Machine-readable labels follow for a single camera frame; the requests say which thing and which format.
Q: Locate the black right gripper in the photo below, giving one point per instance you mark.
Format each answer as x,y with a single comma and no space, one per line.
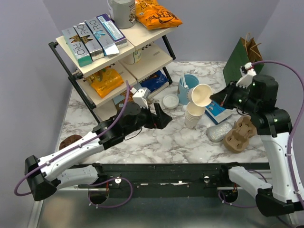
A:
223,97

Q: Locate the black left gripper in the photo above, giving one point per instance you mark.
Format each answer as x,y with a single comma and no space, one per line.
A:
161,120

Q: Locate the white plastic lid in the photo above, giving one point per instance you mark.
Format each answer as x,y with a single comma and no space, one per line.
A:
170,101

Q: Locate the white paper cup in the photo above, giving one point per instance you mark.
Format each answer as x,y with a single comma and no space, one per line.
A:
200,95

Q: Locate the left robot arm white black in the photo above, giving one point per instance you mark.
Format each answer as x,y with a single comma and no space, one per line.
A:
47,174

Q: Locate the blue razor box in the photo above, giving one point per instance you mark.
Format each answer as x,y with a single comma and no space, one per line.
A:
216,113

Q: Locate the silver glitter pouch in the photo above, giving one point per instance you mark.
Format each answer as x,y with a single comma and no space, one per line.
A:
218,132

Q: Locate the stack of white paper cups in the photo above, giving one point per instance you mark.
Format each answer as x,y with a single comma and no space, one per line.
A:
193,114

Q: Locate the brown cardboard cup carrier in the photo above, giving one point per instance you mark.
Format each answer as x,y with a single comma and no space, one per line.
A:
237,139

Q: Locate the brown snack bag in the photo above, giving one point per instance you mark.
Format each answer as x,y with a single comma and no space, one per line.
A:
119,100

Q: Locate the blue snack bag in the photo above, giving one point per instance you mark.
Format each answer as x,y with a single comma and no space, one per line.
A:
154,81

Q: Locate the light blue cup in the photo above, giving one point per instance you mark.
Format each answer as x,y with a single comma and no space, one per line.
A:
182,91

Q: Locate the white stirrers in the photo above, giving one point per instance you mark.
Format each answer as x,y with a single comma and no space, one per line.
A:
183,80

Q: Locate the green paper bag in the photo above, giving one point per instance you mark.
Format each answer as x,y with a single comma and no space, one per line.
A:
246,50

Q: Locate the yellow snack bag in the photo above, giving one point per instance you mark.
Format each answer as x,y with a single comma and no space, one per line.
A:
104,81

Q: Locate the brown RO box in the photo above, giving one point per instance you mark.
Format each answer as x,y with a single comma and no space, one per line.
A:
92,45

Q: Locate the purple white box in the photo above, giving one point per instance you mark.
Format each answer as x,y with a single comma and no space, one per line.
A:
117,36

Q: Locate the blue RO box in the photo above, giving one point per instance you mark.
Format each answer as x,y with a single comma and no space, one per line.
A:
101,35

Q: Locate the orange chips bag top shelf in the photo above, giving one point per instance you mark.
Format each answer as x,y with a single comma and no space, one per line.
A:
155,16

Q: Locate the teal RO box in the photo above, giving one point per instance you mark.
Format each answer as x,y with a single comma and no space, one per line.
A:
77,47

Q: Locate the grey canister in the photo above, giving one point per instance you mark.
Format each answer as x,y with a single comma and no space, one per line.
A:
122,12

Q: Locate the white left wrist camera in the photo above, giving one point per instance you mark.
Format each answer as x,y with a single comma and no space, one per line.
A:
140,96

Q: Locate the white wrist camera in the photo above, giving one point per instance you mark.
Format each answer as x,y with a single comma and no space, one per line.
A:
247,72
140,96

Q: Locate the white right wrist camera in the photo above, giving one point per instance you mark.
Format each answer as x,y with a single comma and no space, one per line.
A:
247,72

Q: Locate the black frame beige shelf rack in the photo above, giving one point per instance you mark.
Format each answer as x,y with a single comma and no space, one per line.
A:
156,55

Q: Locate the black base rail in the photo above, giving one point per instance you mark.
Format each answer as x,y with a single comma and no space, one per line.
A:
160,180

